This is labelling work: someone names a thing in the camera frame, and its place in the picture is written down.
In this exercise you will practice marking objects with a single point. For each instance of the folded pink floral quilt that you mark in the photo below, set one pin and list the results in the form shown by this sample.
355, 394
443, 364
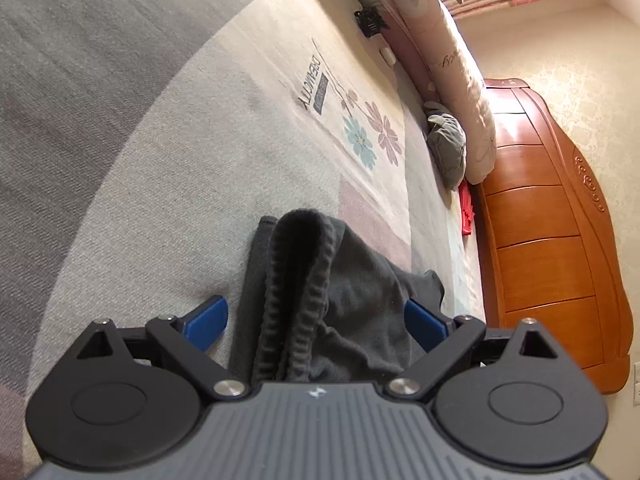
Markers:
460, 75

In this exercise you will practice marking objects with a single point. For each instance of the small white case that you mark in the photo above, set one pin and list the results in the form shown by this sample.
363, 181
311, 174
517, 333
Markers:
388, 56

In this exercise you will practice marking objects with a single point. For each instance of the grey white plush toy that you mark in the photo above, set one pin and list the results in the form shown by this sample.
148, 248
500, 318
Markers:
447, 145

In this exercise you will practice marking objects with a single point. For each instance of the white wall socket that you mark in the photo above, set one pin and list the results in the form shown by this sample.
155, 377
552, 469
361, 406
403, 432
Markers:
636, 385

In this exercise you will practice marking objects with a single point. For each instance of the red folding fan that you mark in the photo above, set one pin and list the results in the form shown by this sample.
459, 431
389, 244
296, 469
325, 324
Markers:
466, 210

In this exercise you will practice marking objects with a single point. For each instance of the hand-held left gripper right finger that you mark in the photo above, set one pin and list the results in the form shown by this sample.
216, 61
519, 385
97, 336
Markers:
425, 327

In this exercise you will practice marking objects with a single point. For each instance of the black hair claw clip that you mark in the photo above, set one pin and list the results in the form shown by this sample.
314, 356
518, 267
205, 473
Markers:
371, 21

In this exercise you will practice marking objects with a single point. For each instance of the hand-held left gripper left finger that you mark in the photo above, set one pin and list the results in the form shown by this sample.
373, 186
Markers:
207, 327

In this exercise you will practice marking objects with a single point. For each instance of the orange wooden headboard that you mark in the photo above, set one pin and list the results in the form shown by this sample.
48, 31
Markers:
540, 260

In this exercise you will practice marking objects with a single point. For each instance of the dark grey pants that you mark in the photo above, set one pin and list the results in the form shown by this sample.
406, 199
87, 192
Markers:
360, 285

